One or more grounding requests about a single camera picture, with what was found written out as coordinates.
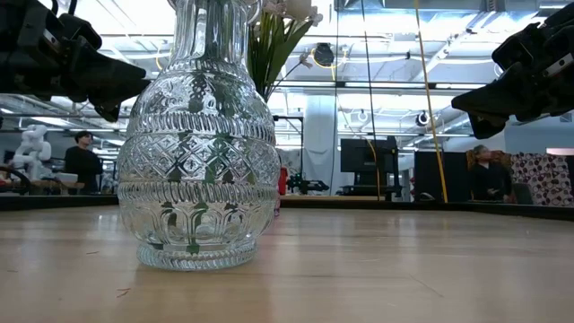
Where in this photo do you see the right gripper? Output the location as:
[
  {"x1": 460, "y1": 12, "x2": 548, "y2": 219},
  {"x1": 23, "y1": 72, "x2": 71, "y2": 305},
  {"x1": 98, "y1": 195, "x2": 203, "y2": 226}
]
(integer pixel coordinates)
[{"x1": 451, "y1": 3, "x2": 574, "y2": 140}]

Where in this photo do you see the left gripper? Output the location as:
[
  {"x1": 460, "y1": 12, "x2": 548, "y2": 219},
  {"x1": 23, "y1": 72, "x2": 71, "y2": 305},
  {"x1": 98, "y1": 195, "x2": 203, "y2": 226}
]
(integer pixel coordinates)
[{"x1": 0, "y1": 0, "x2": 152, "y2": 124}]

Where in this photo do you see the clear patterned glass vase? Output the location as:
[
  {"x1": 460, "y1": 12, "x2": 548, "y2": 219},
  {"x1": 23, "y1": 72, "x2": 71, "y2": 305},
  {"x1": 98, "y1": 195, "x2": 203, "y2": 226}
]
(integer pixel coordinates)
[{"x1": 117, "y1": 0, "x2": 282, "y2": 272}]

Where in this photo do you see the white small-blossom flower bunch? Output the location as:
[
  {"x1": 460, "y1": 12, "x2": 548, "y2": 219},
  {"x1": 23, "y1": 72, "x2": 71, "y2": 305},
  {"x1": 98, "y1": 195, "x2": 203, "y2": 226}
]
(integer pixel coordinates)
[{"x1": 246, "y1": 0, "x2": 325, "y2": 104}]

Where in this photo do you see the white tulip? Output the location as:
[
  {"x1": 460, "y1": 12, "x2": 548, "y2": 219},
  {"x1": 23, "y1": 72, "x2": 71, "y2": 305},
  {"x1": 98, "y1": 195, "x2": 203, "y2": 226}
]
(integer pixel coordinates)
[{"x1": 267, "y1": 0, "x2": 315, "y2": 98}]

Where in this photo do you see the person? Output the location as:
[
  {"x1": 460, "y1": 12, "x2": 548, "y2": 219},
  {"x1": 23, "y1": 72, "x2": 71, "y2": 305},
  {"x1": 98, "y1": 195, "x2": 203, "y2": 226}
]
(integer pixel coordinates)
[
  {"x1": 64, "y1": 129, "x2": 104, "y2": 195},
  {"x1": 468, "y1": 144, "x2": 513, "y2": 203}
]

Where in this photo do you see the black partition panel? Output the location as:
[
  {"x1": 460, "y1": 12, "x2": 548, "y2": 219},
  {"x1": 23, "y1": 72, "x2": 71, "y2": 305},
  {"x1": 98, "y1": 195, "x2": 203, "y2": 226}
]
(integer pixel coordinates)
[{"x1": 413, "y1": 151, "x2": 471, "y2": 203}]

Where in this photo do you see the white floral patterned cloth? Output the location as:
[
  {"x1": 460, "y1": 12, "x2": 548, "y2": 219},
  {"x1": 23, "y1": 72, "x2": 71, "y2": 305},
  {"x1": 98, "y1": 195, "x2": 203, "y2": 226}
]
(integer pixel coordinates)
[{"x1": 510, "y1": 152, "x2": 574, "y2": 206}]

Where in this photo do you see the grey chair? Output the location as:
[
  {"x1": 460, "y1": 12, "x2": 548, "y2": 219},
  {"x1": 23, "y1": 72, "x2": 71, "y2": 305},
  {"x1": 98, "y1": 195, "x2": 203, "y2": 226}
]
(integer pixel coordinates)
[{"x1": 512, "y1": 182, "x2": 535, "y2": 205}]

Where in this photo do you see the yellow hanging cable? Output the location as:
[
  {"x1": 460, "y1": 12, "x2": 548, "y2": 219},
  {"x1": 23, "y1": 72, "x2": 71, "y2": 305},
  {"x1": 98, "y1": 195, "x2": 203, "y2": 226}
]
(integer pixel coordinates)
[{"x1": 414, "y1": 0, "x2": 449, "y2": 204}]

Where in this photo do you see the black hanging cable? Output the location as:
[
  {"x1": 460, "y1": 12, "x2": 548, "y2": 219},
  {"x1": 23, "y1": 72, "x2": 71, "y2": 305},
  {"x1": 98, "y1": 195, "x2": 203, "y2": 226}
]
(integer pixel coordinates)
[{"x1": 360, "y1": 0, "x2": 381, "y2": 194}]

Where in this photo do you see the black ceiling rail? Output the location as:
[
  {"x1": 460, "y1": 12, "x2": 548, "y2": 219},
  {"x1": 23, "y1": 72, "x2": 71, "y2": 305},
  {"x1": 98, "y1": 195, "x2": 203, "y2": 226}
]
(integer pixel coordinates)
[{"x1": 273, "y1": 79, "x2": 488, "y2": 98}]

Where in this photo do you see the black metal stand frame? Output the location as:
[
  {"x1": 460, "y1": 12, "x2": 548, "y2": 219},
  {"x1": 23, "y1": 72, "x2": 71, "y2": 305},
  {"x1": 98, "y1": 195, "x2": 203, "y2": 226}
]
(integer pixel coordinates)
[{"x1": 272, "y1": 114, "x2": 305, "y2": 180}]

